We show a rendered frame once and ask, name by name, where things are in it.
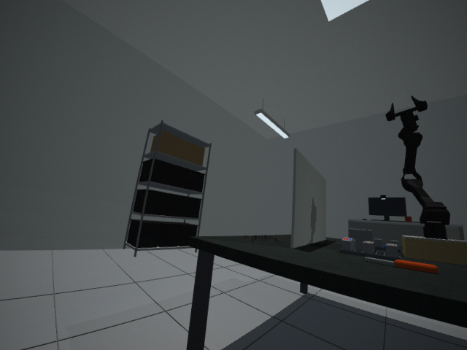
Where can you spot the orange-handled screwdriver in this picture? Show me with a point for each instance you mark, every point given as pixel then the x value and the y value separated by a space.
pixel 411 265

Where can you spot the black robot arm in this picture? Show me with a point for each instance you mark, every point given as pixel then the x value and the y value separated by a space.
pixel 432 211

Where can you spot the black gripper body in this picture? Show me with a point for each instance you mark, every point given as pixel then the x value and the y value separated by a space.
pixel 408 114

